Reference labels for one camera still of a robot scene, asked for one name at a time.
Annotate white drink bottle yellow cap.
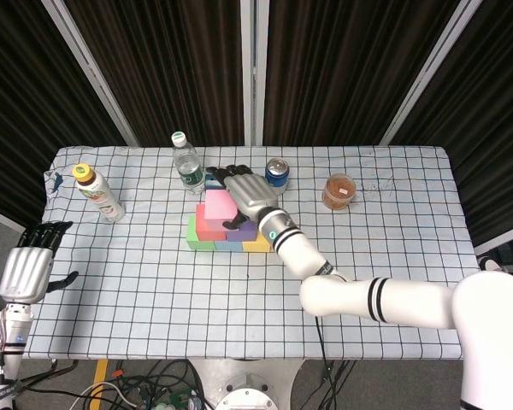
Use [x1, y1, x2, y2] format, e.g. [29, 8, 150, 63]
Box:
[71, 163, 126, 224]

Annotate white black checkered tablecloth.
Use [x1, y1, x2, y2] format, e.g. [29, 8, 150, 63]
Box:
[23, 144, 499, 360]

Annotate black cables with green plug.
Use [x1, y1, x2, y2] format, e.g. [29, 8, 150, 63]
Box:
[315, 360, 360, 410]

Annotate yellow foam cube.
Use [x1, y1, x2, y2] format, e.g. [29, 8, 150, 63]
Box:
[242, 234, 274, 254]

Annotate white partition base rail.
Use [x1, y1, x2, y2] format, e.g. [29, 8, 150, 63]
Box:
[474, 221, 513, 251]
[0, 203, 39, 237]

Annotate black cable tangle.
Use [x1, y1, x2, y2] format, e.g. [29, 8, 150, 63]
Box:
[110, 358, 209, 410]

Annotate green foam cube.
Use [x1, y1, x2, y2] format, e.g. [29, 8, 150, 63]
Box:
[186, 214, 217, 252]

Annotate purple foam cube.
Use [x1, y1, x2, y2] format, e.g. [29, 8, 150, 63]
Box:
[225, 220, 260, 243]

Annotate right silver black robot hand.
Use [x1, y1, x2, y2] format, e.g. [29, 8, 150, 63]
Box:
[204, 164, 280, 231]

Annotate white partition frame post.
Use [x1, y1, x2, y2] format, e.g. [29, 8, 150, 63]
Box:
[380, 0, 484, 146]
[239, 0, 269, 146]
[40, 0, 140, 147]

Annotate clear water bottle green label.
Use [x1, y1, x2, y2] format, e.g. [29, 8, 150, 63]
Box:
[171, 131, 207, 194]

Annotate white cable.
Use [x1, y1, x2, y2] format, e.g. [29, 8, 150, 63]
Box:
[70, 381, 144, 410]

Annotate white black sneaker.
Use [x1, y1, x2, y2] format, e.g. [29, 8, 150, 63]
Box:
[478, 255, 504, 272]

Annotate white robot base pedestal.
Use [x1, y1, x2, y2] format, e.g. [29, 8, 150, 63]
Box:
[187, 357, 305, 410]

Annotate teal rectangular box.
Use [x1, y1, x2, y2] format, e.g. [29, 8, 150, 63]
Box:
[203, 173, 228, 192]

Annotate red foam cube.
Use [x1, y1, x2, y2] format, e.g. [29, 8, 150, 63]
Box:
[195, 203, 228, 242]

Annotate clear jar of rubber bands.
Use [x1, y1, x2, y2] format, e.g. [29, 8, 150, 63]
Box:
[321, 173, 357, 211]

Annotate yellow floor tape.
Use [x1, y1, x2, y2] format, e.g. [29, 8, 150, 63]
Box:
[89, 358, 109, 410]

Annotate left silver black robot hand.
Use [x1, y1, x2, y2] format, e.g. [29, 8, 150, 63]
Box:
[0, 220, 80, 305]

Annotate dark pleated partition panel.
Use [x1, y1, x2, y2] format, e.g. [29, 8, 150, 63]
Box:
[388, 0, 513, 247]
[262, 0, 459, 147]
[63, 0, 245, 147]
[0, 0, 127, 234]

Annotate blue soda can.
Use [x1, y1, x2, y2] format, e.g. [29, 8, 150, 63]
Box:
[264, 157, 291, 197]

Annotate pink foam cube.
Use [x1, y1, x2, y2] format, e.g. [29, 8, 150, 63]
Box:
[203, 190, 239, 221]

